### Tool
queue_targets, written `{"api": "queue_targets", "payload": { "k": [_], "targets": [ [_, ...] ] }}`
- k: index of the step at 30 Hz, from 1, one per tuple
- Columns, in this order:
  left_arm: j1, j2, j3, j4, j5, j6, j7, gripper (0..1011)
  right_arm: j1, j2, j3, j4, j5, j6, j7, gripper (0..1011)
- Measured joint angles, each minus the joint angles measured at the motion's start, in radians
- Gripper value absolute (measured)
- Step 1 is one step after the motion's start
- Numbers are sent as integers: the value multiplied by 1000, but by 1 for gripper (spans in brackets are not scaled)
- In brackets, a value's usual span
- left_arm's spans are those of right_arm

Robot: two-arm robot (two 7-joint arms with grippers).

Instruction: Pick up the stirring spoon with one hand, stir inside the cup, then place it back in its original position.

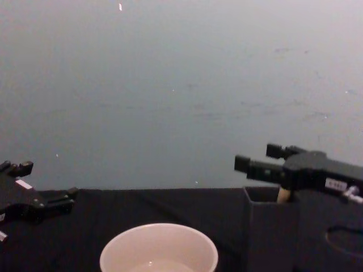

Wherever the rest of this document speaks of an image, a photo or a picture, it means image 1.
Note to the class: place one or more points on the black table cloth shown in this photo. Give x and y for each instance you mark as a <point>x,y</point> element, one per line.
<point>141,207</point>

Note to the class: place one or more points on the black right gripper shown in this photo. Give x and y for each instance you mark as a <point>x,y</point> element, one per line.
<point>317,173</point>

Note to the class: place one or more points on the white round cup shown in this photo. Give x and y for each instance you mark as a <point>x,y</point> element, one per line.
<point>158,246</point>

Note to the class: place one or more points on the pale wooden stick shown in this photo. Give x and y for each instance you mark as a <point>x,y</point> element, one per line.
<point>283,196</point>

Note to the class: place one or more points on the black square holder box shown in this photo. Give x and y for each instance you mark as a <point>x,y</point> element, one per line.
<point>273,238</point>

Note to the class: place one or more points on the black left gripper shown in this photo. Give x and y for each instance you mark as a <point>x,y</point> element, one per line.
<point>20,198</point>

